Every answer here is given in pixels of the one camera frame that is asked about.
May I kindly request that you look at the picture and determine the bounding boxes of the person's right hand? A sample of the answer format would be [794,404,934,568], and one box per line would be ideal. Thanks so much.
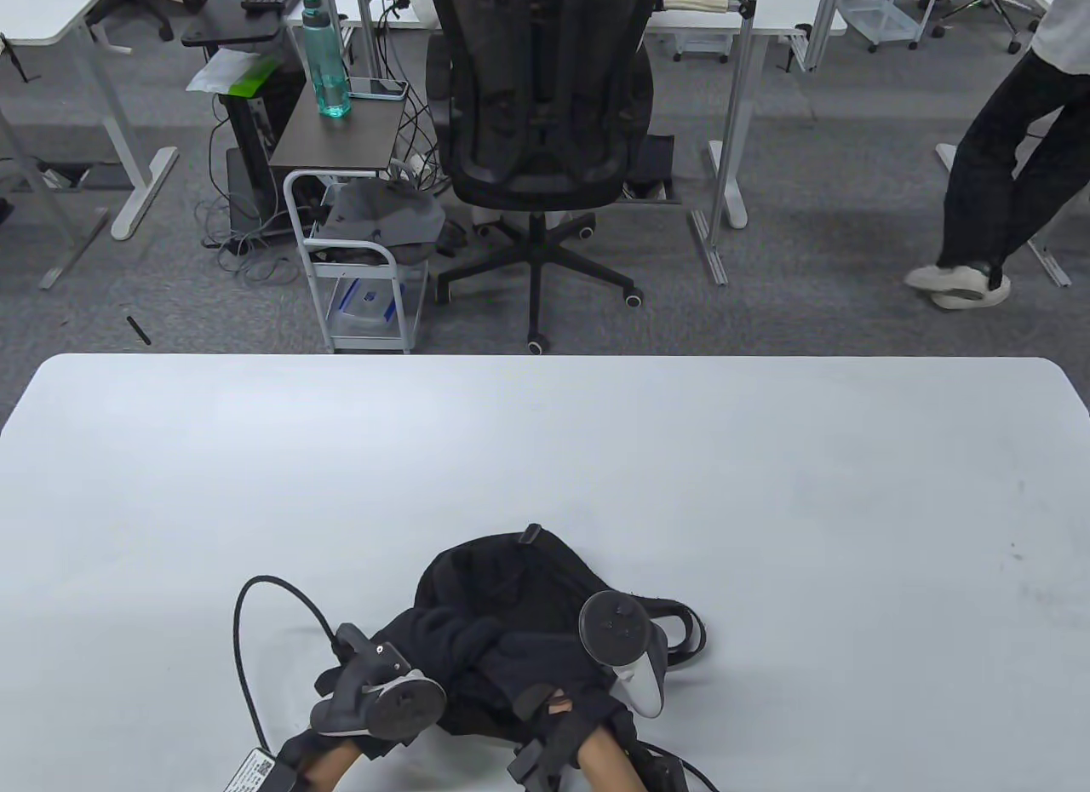
[475,630,638,742]

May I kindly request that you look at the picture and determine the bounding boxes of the person's left hand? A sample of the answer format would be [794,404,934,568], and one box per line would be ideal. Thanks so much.
[315,605,512,763]

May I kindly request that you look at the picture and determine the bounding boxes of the black backpack with shoulder straps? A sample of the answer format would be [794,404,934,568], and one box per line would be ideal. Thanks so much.
[413,524,709,739]

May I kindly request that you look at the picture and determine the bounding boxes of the person's left forearm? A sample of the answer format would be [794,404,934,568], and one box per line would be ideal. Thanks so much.
[302,737,365,792]

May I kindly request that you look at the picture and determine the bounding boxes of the person's right forearm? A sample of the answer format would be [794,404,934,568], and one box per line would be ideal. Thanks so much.
[577,728,650,792]

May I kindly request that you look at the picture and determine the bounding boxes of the grey white right hand controller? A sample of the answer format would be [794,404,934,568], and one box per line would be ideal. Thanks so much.
[578,591,670,719]

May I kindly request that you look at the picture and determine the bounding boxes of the grey white hand controller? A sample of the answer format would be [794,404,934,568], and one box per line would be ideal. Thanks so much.
[309,623,449,742]
[578,591,670,719]

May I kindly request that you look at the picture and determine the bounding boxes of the grey white left hand controller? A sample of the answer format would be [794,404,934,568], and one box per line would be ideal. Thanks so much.
[309,623,449,742]

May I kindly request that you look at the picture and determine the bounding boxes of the blue and white box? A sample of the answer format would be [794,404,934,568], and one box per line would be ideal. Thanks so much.
[330,277,405,329]

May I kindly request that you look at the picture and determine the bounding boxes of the white rolling cart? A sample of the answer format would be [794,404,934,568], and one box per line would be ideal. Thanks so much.
[284,169,429,355]

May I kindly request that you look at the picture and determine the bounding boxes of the grey fabric bag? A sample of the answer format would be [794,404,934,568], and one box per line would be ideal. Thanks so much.
[313,181,446,265]

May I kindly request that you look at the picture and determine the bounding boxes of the small dark side table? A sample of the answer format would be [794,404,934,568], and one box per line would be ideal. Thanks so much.
[269,81,405,173]

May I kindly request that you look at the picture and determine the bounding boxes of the black mesh office chair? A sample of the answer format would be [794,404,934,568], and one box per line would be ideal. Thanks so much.
[426,0,655,356]

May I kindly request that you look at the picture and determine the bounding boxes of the teal water bottle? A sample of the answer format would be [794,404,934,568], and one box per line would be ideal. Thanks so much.
[302,0,352,118]

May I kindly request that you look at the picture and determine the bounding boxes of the green packet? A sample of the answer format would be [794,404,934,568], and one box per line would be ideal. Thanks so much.
[230,57,284,99]

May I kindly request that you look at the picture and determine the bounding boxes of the white paper sheet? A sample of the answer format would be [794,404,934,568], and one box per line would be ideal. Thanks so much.
[186,49,256,95]

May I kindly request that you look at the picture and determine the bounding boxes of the black standing desk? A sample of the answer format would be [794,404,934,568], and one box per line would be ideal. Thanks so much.
[181,0,320,235]

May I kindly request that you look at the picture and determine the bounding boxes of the long white desk aluminium legs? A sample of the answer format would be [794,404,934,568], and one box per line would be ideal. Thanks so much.
[285,0,848,286]

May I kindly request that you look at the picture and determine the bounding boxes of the black swivel chair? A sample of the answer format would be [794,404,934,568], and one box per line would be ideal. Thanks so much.
[85,0,175,42]

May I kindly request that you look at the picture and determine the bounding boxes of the white desk with rounded corner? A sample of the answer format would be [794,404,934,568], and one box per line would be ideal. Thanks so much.
[0,0,180,241]

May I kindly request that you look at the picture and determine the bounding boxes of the black star-base chair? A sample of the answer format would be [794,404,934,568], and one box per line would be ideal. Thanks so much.
[920,0,1044,56]

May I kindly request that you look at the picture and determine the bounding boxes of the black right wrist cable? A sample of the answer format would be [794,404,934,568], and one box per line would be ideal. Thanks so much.
[639,741,723,792]

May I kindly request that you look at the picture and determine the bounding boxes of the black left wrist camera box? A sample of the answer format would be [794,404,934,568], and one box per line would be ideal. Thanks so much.
[223,746,301,792]

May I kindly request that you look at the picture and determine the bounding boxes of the tangle of floor cables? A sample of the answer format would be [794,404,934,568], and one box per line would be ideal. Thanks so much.
[196,94,299,286]

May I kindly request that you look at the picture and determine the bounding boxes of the aluminium frame foot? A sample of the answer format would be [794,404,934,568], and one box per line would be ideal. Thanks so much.
[1026,234,1076,289]
[0,119,110,290]

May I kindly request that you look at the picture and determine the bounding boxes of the white wire cart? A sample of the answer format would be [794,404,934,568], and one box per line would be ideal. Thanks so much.
[839,0,946,52]

